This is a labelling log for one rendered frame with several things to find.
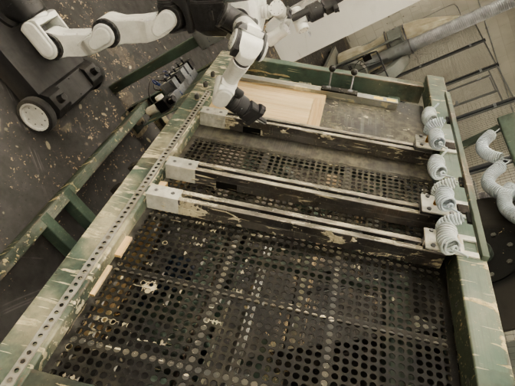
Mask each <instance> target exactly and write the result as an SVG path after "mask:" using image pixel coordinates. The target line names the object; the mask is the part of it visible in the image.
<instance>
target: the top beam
mask: <svg viewBox="0 0 515 386"><path fill-rule="evenodd" d="M424 83H425V86H424V90H423V93H422V98H423V104H424V108H425V107H427V106H432V107H434V106H436V105H437V104H438V103H439V105H438V106H436V107H435V109H436V113H437V117H438V119H439V117H441V118H442V117H443V119H445V117H446V116H448V117H449V115H448V109H447V105H446V102H445V98H444V93H445V91H447V88H446V85H445V81H444V78H443V77H436V76H432V75H426V78H425V82H424ZM445 120H446V119H445ZM439 122H440V120H439ZM441 130H442V131H443V133H444V138H445V139H447V140H452V141H454V137H453V133H452V129H451V124H447V123H446V122H445V123H444V125H443V127H442V128H441ZM443 158H444V160H445V167H446V168H447V170H448V172H447V175H450V176H452V177H454V178H455V181H458V177H462V175H461V169H460V165H459V161H458V154H452V153H448V152H446V153H445V154H444V155H443ZM452 189H453V191H454V199H455V200H457V201H465V202H467V196H466V192H465V189H464V188H462V187H460V186H459V184H458V185H457V186H455V188H452ZM455 227H456V228H457V229H458V234H463V235H467V236H471V237H475V234H474V228H473V224H467V221H466V220H464V222H462V224H459V225H455ZM463 243H464V250H466V251H470V252H475V253H477V247H476V244H475V243H471V242H467V241H463ZM444 261H445V268H446V274H447V279H448V290H449V296H450V302H451V313H452V319H453V324H454V335H455V341H456V347H457V353H458V364H459V369H460V376H461V386H515V380H514V376H513V371H512V368H511V363H510V358H509V354H508V351H507V345H506V341H505V338H504V331H503V328H502V325H501V321H500V315H499V312H498V308H497V302H496V299H495V295H494V289H493V286H492V282H491V278H490V272H489V269H488V265H487V261H483V260H478V259H474V258H470V257H469V258H467V257H463V256H459V255H455V254H453V255H446V256H445V258H444Z"/></svg>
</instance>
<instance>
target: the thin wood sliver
mask: <svg viewBox="0 0 515 386"><path fill-rule="evenodd" d="M112 268H113V267H112V266H111V265H107V267H106V269H105V270H104V271H103V273H102V275H101V276H100V278H99V280H98V281H97V282H96V284H95V286H94V287H93V289H92V290H91V291H90V296H95V295H96V293H97V291H98V290H99V288H100V287H101V285H102V284H103V282H104V280H105V279H106V278H107V275H108V274H109V272H110V271H111V270H112Z"/></svg>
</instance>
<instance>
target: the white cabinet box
mask: <svg viewBox="0 0 515 386"><path fill-rule="evenodd" d="M315 1H316V0H303V1H301V2H298V3H297V4H295V5H293V6H291V7H290V8H294V7H296V6H300V7H301V9H303V8H305V6H306V5H309V4H310V3H312V2H315ZM418 1H421V0H343V1H342V2H340V3H339V4H338V6H339V10H340V12H337V13H335V12H334V13H332V14H330V15H327V14H325V13H324V17H323V18H321V19H319V20H317V21H315V22H313V23H312V22H310V21H309V22H308V25H309V29H308V30H307V31H305V32H304V33H302V34H298V33H297V30H296V28H295V26H294V23H293V21H292V20H291V22H290V34H289V35H287V36H286V37H284V38H282V39H281V40H279V41H278V42H277V43H276V44H275V45H274V47H275V49H276V51H277V53H278V55H279V57H280V59H281V60H283V61H292V62H294V61H297V60H299V59H301V58H302V57H305V56H307V55H308V54H311V53H313V52H314V51H318V50H319V49H321V48H323V47H326V46H327V45H329V44H332V43H333V42H335V41H338V40H339V39H341V38H344V37H346V36H348V35H350V34H352V33H354V32H356V31H358V30H360V29H362V28H364V27H366V26H369V25H371V24H373V23H375V22H377V21H379V20H381V19H383V18H385V17H387V16H389V15H391V14H393V13H396V12H397V11H400V10H402V9H403V8H406V7H408V6H410V5H412V4H414V3H416V2H418ZM278 25H280V21H279V20H277V19H276V18H275V17H273V18H272V19H271V20H270V21H269V22H268V23H267V24H266V25H265V30H266V32H267V33H268V32H269V31H271V30H273V29H275V28H276V27H277V26H278Z"/></svg>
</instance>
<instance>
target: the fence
mask: <svg viewBox="0 0 515 386"><path fill-rule="evenodd" d="M240 80H241V81H246V82H251V83H259V84H264V85H269V86H274V87H283V88H287V89H292V90H301V91H306V92H311V93H319V94H324V95H326V98H329V99H334V100H342V101H347V102H352V103H360V104H365V105H370V106H378V107H383V108H388V109H393V110H396V108H397V106H398V99H393V98H388V97H383V96H375V95H370V94H365V93H358V94H357V96H351V95H346V94H341V93H333V92H328V91H323V90H321V87H320V86H315V85H310V84H305V83H297V82H291V81H286V80H278V79H273V78H268V77H259V76H255V75H250V74H244V75H243V76H242V77H241V79H240ZM374 97H383V100H379V99H374ZM387 98H388V99H393V100H396V102H392V101H388V100H387Z"/></svg>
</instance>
